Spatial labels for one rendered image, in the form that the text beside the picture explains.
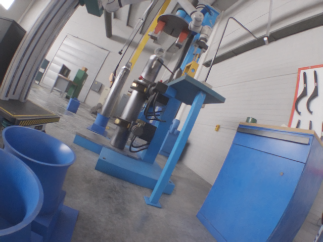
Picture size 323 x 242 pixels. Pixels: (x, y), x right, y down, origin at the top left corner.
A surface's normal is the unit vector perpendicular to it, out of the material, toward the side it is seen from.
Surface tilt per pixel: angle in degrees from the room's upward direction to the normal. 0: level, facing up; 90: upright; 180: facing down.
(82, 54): 90
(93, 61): 90
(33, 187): 62
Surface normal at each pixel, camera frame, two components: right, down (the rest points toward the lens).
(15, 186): -0.03, -0.07
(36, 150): 0.62, 0.24
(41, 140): 0.66, -0.25
